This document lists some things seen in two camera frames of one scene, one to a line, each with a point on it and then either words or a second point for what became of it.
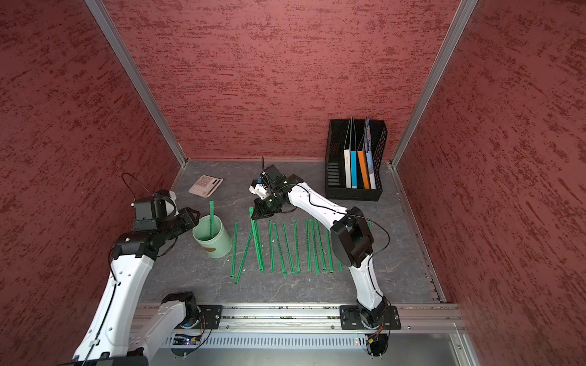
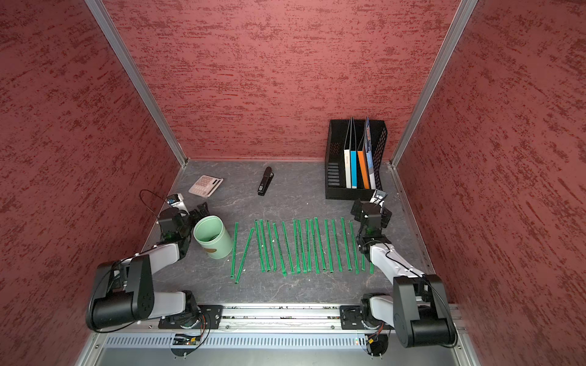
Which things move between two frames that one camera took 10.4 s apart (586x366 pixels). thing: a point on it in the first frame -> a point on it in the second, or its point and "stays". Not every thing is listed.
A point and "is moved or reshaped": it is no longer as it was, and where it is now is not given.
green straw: (308, 229) stays
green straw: (211, 209) -> (274, 268)
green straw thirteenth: (281, 255) stays
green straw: (329, 252) stays
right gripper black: (265, 210) -> (357, 210)
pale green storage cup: (220, 245) stays
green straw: (321, 246) stays
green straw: (257, 242) is moved or reshaped
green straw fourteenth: (286, 241) stays
